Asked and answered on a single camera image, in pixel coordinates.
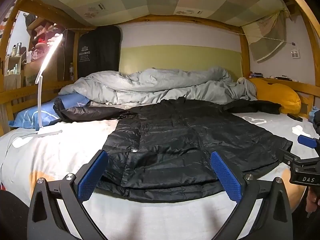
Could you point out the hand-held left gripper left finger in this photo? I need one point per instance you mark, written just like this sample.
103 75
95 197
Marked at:
91 177

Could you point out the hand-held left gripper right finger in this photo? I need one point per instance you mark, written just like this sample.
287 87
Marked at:
226 175

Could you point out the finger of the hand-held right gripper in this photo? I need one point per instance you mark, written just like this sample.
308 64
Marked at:
307 141
287 156

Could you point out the black puffer jacket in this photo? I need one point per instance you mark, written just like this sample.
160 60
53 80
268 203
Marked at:
175 142

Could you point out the person's right hand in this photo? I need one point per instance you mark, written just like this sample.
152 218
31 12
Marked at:
313 200

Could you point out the white crumpled tissue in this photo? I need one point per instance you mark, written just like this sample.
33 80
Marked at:
300 130

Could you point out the blue cloth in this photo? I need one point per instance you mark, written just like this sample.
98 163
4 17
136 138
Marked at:
312 115

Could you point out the black remote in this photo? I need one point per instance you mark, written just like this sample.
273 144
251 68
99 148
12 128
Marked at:
295 117

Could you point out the yellow pillow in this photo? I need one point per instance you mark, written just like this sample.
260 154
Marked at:
275 95

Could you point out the blue pillow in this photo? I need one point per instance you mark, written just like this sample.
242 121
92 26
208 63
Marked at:
37 115

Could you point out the clear plastic bottle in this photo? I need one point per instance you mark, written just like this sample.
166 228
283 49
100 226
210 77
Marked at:
71 72

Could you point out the checked hanging cloth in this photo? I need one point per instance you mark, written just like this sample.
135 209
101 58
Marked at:
267 40

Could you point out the grey duvet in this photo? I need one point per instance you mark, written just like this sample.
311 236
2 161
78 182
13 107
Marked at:
150 85

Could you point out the black hanging bag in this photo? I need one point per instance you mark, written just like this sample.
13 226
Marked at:
100 55

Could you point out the green headboard panel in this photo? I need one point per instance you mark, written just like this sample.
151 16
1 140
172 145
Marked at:
175 57

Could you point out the white LED desk lamp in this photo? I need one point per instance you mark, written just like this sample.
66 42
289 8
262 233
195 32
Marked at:
50 55

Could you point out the red plush toy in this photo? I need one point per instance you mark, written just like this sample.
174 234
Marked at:
40 45

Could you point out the checked canopy cloth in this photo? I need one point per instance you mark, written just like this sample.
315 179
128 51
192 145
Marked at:
150 0

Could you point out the white wall socket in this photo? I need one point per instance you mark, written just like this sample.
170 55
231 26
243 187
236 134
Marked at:
295 54

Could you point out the wooden bunk bed frame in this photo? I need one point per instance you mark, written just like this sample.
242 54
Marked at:
245 55

